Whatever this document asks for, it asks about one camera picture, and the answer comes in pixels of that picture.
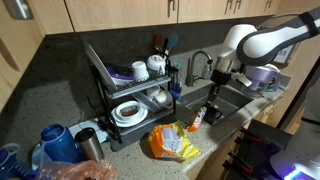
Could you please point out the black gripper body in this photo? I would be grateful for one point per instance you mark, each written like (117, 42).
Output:
(220, 76)

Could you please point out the small orange snack pack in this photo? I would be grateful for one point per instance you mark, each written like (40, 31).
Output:
(197, 119)

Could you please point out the yellow orange snack packet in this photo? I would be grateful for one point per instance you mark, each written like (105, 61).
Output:
(171, 141)

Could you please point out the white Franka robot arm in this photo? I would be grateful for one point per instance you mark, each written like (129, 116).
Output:
(266, 43)

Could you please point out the steel kitchen sink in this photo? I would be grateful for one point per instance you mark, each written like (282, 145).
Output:
(233, 100)

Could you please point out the grey metal faucet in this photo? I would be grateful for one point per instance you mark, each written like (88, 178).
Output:
(190, 71)

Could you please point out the blue dish soap bottle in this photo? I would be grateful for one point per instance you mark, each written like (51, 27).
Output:
(177, 91)

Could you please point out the black utensil holder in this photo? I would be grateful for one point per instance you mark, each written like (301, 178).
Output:
(171, 76)

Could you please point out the blue spatula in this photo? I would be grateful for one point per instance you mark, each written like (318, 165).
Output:
(172, 40)

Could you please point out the black cooking spoon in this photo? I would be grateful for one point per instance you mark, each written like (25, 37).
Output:
(165, 46)

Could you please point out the clear plastic container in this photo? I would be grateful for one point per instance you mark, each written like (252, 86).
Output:
(146, 101)

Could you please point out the white mug red print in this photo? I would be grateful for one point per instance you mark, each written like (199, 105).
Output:
(155, 63)

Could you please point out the wooden base cabinets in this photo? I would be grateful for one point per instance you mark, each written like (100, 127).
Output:
(213, 163)

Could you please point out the black cart red clamps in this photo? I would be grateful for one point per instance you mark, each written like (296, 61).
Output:
(256, 146)

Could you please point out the red spatula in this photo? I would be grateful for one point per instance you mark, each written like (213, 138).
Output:
(158, 41)

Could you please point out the plain white mug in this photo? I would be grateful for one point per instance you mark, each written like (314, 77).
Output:
(140, 70)

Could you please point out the black two-tier dish rack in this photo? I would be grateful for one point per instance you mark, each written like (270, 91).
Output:
(133, 88)

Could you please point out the purple bowl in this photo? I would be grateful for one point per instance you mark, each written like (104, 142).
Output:
(120, 75)

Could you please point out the large white plate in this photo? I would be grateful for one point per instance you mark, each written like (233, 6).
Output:
(100, 65)

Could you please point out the steel tumbler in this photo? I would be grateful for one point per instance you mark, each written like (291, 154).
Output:
(90, 146)

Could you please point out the flat white tray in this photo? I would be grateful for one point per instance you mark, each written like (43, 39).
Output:
(83, 125)

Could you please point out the pink plastic bag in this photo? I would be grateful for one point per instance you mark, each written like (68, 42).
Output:
(80, 170)

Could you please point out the blue water jug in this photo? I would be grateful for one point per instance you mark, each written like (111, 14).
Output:
(56, 143)

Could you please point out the silver metal cylinder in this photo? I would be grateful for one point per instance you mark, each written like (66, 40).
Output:
(16, 8)

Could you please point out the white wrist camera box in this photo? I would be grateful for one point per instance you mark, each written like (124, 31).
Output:
(241, 79)

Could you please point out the wooden wall cabinets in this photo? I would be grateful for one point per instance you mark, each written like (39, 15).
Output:
(120, 13)

